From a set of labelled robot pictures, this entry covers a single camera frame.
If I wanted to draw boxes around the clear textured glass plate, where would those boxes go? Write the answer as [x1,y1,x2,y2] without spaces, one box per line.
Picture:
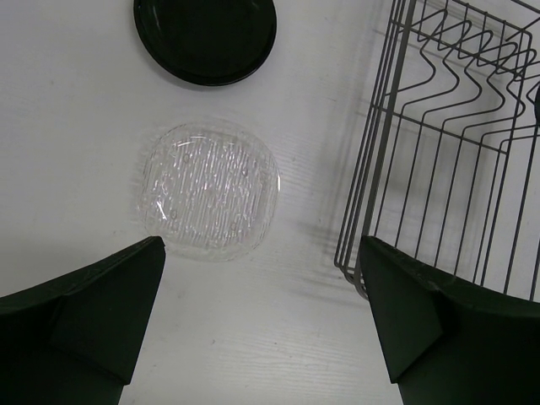
[133,118,281,262]

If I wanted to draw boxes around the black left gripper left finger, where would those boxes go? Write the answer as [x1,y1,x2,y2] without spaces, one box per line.
[1,236,165,404]

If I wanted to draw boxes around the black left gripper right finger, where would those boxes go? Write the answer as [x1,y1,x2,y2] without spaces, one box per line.
[359,236,539,404]

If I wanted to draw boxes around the black round plate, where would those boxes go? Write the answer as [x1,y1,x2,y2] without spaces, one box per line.
[133,1,278,87]

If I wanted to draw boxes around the grey wire dish rack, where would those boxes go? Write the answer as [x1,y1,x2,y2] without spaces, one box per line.
[334,1,539,302]

